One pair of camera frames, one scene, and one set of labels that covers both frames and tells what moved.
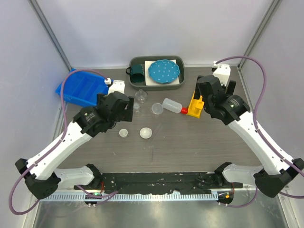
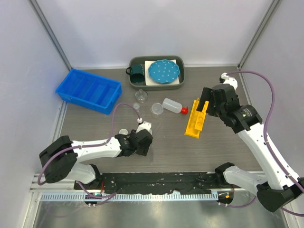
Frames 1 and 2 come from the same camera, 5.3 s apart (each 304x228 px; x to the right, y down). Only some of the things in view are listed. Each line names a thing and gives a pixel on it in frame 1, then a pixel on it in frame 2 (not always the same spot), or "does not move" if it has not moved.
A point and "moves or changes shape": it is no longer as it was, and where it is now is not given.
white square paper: x=149 y=81 does not move
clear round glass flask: x=140 y=96 does not move
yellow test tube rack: x=195 y=107 moves or changes shape
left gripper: x=127 y=115 to x=143 y=150
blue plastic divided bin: x=83 y=87 does not move
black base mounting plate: x=204 y=182 does not move
